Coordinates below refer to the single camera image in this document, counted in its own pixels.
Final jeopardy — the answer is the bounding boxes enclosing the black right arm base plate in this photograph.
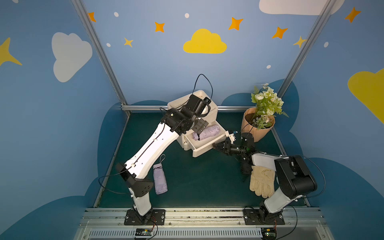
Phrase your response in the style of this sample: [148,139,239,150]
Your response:
[243,208,285,226]

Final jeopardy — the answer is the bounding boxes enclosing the drawer with brown handle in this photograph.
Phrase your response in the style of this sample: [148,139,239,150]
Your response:
[181,121,227,158]

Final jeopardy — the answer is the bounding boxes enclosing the white green artificial flowers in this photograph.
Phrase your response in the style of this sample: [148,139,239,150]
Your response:
[251,83,289,130]

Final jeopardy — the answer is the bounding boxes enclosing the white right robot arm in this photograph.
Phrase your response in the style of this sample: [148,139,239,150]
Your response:
[213,133,318,225]

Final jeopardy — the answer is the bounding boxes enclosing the beige work glove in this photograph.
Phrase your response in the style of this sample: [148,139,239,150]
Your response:
[250,166,275,199]

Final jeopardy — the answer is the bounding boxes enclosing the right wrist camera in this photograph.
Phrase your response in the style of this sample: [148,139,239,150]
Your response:
[226,131,238,145]

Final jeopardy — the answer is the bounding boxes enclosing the white drawer cabinet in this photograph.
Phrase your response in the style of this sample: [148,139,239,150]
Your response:
[162,90,230,158]

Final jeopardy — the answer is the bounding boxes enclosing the aluminium right corner post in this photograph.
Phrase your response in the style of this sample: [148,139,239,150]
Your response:
[278,0,337,98]

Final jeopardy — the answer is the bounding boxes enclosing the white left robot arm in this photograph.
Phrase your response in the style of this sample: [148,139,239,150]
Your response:
[116,91,212,217]

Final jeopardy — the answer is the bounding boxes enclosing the aluminium corner post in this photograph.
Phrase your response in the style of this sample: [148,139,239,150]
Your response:
[72,0,131,118]
[278,0,337,98]

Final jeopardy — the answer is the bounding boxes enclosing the aluminium back frame rail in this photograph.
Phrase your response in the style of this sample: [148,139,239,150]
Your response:
[121,105,254,112]

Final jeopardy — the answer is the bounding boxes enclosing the lilac umbrella with strap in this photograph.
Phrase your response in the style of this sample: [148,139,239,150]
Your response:
[153,154,168,195]

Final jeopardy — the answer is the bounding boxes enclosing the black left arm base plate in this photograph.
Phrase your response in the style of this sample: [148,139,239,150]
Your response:
[124,209,166,226]

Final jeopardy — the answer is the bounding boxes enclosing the terracotta flower pot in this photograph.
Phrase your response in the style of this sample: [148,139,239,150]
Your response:
[241,108,276,143]

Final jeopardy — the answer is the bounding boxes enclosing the aluminium left corner post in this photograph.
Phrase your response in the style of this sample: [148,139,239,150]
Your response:
[72,0,131,118]

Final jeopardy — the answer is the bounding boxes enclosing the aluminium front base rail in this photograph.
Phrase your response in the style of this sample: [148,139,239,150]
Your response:
[74,207,334,240]

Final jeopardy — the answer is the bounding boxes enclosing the lilac umbrella black strap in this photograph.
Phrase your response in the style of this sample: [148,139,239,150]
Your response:
[191,124,221,142]

